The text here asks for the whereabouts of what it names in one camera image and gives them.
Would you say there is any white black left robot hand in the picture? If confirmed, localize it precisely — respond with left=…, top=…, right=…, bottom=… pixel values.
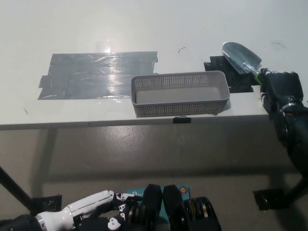
left=36, top=190, right=143, bottom=231

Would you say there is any large grey duct tape patch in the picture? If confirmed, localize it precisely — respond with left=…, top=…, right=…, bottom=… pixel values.
left=37, top=51, right=159, bottom=100

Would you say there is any small black tape strip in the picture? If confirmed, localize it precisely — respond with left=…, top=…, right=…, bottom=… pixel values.
left=172, top=115, right=192, bottom=124

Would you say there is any garden trowel green black handle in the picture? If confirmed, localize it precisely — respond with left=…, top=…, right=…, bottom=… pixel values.
left=221, top=42, right=265, bottom=86

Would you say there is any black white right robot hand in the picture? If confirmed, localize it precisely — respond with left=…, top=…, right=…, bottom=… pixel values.
left=258, top=68, right=305, bottom=120

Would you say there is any grey perforated plastic basket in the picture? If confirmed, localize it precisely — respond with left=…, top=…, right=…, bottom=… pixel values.
left=131, top=71, right=231, bottom=118

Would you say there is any black tape patch on table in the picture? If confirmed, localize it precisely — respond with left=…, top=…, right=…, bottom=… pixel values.
left=204, top=55, right=255, bottom=94

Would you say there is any black teal robot torso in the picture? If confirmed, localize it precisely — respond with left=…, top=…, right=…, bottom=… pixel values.
left=116, top=184, right=222, bottom=231

